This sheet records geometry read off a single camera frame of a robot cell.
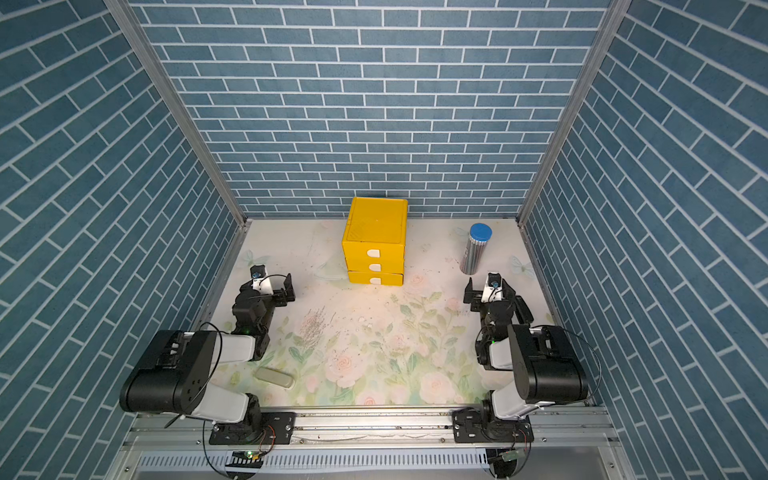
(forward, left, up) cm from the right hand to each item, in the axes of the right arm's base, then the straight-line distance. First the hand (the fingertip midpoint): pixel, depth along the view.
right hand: (491, 281), depth 90 cm
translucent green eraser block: (-30, +59, -8) cm, 67 cm away
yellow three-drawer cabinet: (+3, +36, +12) cm, 38 cm away
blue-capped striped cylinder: (+11, +4, +8) cm, 15 cm away
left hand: (-3, +64, +1) cm, 64 cm away
